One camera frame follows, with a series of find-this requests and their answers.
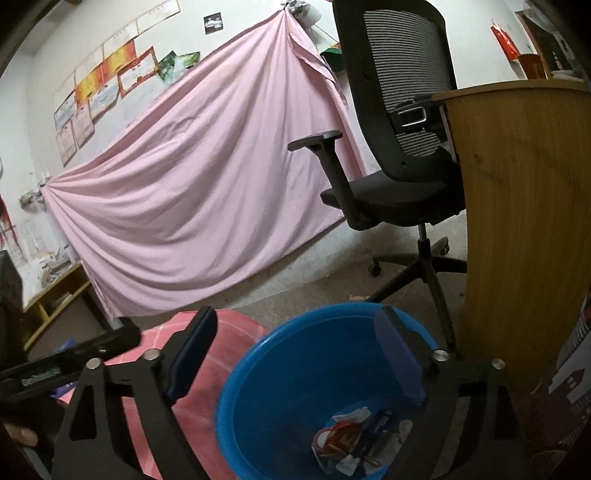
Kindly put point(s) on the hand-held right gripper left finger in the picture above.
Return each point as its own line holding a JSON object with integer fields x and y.
{"x": 189, "y": 355}

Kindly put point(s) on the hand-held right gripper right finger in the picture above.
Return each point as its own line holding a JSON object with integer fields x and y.
{"x": 401, "y": 360}

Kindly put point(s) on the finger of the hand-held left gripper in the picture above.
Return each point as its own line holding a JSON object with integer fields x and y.
{"x": 120, "y": 334}

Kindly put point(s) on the dark blue foil wrapper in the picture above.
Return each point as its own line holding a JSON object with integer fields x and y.
{"x": 381, "y": 424}

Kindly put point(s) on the blue plastic basin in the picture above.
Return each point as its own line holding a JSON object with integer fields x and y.
{"x": 277, "y": 392}

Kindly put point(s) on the red paper packet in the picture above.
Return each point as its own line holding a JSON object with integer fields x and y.
{"x": 341, "y": 438}

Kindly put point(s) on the person's left hand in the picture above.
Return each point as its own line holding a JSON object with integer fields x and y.
{"x": 24, "y": 437}

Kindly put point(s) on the pink checked tablecloth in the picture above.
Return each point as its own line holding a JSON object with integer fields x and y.
{"x": 217, "y": 369}

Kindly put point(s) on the low wooden shelf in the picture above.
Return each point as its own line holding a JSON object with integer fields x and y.
{"x": 46, "y": 314}

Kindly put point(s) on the crumpled white wrapper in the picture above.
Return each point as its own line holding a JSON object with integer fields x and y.
{"x": 346, "y": 465}

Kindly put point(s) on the pink hanging sheet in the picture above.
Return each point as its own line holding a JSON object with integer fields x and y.
{"x": 184, "y": 198}

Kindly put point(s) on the black office chair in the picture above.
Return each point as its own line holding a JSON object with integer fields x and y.
{"x": 392, "y": 198}

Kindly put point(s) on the patterned cloth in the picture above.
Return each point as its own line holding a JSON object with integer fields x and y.
{"x": 568, "y": 392}

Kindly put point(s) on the wooden desk panel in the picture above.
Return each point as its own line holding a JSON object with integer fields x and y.
{"x": 521, "y": 207}

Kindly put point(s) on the green hanging ornament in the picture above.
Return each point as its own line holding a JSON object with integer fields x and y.
{"x": 333, "y": 56}

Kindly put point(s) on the red hanging ornament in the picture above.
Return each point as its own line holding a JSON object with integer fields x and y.
{"x": 505, "y": 41}

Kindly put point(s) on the row of wall certificates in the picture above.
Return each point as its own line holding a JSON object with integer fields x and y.
{"x": 101, "y": 87}

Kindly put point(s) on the green wall photos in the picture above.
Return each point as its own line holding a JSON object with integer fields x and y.
{"x": 178, "y": 64}

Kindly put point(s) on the black white wall photo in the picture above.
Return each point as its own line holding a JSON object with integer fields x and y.
{"x": 214, "y": 24}

